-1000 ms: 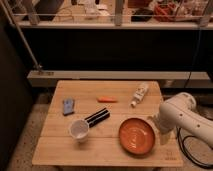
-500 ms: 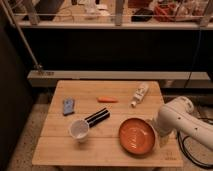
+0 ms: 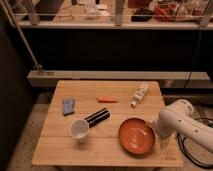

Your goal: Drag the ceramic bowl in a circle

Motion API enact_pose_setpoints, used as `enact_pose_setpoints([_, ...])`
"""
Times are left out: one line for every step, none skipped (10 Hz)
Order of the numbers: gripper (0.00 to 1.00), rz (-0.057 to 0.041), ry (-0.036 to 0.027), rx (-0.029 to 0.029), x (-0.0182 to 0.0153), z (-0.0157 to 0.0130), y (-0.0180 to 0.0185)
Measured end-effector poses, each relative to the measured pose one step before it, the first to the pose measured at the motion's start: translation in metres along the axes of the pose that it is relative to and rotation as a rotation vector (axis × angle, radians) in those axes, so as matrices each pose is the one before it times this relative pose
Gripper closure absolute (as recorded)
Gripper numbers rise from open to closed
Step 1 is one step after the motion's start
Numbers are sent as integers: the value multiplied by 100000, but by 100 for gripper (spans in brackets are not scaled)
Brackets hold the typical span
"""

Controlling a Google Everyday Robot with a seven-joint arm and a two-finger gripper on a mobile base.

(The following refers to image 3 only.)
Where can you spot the diagonal metal pole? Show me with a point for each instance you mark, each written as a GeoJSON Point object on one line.
{"type": "Point", "coordinates": [36, 64]}

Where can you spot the beige gripper block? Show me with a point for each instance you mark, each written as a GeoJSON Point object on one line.
{"type": "Point", "coordinates": [163, 143]}

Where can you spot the orange ceramic bowl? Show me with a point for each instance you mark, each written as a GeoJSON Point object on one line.
{"type": "Point", "coordinates": [136, 136]}

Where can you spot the black striped rectangular block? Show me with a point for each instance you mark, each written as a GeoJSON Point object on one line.
{"type": "Point", "coordinates": [97, 117]}

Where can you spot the blue sponge block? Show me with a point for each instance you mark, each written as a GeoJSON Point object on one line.
{"type": "Point", "coordinates": [68, 107]}

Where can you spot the black box on shelf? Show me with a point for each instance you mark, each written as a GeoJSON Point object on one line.
{"type": "Point", "coordinates": [142, 15]}

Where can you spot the red object on shelf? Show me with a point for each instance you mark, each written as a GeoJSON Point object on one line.
{"type": "Point", "coordinates": [164, 13]}

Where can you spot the orange carrot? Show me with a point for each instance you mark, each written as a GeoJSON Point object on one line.
{"type": "Point", "coordinates": [106, 100]}

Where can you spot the wooden slatted table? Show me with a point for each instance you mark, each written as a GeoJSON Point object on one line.
{"type": "Point", "coordinates": [56, 147]}

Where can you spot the white plastic bottle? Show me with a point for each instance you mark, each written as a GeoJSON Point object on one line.
{"type": "Point", "coordinates": [139, 94]}

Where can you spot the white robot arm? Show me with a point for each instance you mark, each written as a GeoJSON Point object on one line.
{"type": "Point", "coordinates": [175, 117]}

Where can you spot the grey metal ledge beam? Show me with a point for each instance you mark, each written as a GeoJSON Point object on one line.
{"type": "Point", "coordinates": [49, 78]}

